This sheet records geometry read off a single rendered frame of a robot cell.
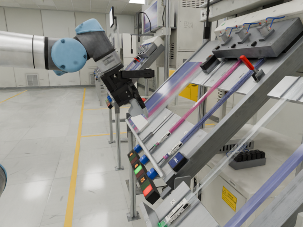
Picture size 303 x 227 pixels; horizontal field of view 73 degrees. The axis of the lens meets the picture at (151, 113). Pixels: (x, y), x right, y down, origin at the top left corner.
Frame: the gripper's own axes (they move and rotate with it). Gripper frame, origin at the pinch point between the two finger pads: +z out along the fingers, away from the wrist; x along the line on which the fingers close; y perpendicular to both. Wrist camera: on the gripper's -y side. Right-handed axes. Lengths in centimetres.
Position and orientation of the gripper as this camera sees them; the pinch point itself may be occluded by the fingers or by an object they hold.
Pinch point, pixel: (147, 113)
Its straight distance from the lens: 74.9
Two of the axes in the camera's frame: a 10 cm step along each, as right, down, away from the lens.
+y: -8.3, 5.4, -1.1
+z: 4.7, 8.0, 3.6
